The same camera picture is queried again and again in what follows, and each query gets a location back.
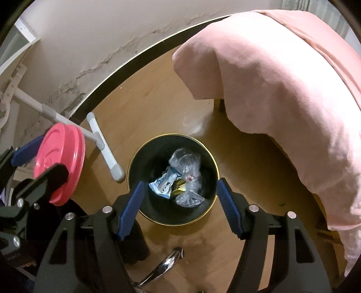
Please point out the grey curtain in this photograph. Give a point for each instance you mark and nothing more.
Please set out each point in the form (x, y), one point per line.
(310, 8)

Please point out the clear plastic bag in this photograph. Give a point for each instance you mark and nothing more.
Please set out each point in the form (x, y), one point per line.
(186, 163)

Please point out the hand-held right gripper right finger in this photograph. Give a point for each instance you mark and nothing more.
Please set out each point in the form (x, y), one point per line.
(230, 210)

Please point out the black trash bin gold rim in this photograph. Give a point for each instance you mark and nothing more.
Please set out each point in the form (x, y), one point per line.
(146, 160)

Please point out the blue white wrapper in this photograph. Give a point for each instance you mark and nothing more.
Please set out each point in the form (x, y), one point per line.
(163, 183)

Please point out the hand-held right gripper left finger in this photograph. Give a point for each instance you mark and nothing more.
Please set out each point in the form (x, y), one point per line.
(131, 210)

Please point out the pink round lid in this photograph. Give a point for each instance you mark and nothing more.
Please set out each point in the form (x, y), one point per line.
(59, 157)

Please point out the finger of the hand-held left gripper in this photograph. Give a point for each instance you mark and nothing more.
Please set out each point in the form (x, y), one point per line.
(45, 183)
(26, 152)

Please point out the pink blanket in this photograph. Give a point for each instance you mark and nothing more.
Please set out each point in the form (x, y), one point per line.
(282, 84)

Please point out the yellow snack bag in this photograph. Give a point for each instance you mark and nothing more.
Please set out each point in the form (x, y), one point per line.
(180, 189)

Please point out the chrome chair leg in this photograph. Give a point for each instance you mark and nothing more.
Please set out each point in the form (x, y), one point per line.
(163, 264)

